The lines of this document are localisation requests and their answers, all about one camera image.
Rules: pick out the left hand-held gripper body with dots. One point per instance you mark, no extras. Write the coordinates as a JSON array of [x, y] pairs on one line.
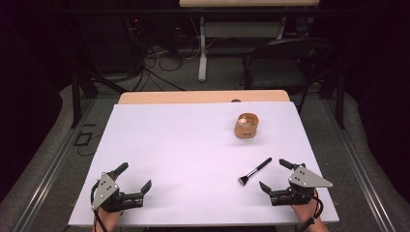
[[104, 190]]

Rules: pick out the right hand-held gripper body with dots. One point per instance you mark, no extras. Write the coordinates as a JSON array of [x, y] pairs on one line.
[[306, 180]]

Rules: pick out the black makeup brush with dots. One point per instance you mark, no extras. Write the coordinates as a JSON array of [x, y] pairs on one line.
[[257, 169]]

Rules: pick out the wooden holder cup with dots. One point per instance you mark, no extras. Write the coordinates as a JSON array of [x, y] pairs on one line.
[[246, 130]]

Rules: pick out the person's left hand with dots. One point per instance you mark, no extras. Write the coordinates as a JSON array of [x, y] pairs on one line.
[[109, 220]]

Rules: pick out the person's right hand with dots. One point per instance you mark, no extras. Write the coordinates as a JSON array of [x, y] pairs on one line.
[[306, 211]]

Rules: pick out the black floor tape outline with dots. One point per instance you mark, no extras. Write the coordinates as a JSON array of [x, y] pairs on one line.
[[83, 139]]

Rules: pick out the white table cover board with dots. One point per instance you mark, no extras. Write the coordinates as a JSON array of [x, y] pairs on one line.
[[193, 154]]

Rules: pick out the small pale puff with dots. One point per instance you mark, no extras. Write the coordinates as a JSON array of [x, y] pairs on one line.
[[242, 121]]

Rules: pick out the black metal stand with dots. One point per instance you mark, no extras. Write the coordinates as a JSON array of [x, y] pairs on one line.
[[76, 96]]

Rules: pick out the black folding chair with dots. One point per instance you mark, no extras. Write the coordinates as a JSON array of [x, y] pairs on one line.
[[283, 64]]

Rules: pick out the wooden table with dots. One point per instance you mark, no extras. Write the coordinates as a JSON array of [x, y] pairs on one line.
[[199, 96]]

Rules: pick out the white desk frame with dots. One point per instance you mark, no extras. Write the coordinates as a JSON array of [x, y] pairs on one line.
[[203, 48]]

